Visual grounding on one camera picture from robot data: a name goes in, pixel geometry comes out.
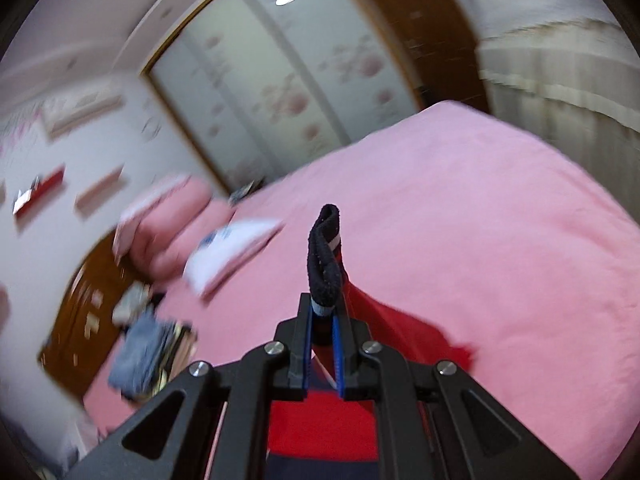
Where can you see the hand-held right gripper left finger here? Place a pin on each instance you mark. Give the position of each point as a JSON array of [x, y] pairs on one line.
[[305, 342]]

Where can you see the white pillow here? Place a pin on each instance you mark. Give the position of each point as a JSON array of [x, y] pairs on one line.
[[230, 250]]

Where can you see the wooden headboard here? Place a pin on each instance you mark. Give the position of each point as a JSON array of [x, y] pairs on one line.
[[80, 320]]

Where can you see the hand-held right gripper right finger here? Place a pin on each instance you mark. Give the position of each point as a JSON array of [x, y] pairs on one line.
[[339, 355]]

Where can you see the pink folded quilt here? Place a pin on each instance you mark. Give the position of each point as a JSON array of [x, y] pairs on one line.
[[170, 230]]

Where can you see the navy and red sweater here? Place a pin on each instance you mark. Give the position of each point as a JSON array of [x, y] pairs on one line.
[[400, 325]]

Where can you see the pink wall shelf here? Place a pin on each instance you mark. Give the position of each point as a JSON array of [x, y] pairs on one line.
[[100, 192]]

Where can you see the cream curtain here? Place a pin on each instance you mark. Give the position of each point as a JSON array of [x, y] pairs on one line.
[[550, 70]]

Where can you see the stack of folded clothes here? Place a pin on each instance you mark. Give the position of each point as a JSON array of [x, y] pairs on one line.
[[140, 350]]

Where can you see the red wall shelf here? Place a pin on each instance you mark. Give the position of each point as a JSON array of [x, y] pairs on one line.
[[37, 195]]

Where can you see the brown wooden door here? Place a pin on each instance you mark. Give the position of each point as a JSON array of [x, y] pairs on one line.
[[430, 35]]

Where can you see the small dark bedside items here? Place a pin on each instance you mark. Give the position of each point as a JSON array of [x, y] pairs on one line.
[[245, 192]]

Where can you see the pink bed blanket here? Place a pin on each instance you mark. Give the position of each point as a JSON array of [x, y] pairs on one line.
[[475, 210]]

